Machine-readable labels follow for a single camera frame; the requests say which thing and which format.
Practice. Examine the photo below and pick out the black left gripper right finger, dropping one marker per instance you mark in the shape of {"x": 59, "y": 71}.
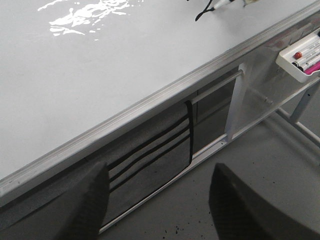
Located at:
{"x": 240, "y": 213}

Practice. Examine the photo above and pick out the white whiteboard with aluminium frame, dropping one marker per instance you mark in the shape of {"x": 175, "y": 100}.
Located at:
{"x": 67, "y": 66}

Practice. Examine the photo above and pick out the dark grey hanging panel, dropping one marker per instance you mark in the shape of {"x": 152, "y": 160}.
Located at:
{"x": 210, "y": 113}

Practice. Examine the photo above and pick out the red capped marker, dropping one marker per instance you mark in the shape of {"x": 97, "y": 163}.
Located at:
{"x": 309, "y": 49}

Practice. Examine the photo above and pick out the white marker tray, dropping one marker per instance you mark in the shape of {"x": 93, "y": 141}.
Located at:
{"x": 285, "y": 57}

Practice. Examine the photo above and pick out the pink marker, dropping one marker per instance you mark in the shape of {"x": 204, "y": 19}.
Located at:
{"x": 312, "y": 69}

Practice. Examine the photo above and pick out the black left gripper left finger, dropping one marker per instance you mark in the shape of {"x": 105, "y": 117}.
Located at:
{"x": 91, "y": 197}

